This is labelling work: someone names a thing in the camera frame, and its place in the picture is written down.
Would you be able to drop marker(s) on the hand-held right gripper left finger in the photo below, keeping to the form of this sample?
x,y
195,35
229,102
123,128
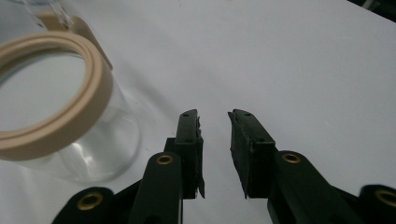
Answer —
x,y
190,149

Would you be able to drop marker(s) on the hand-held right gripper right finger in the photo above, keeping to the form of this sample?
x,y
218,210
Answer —
x,y
249,155

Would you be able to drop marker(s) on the clear glass jar beige rim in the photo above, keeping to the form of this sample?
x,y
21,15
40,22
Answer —
x,y
77,109

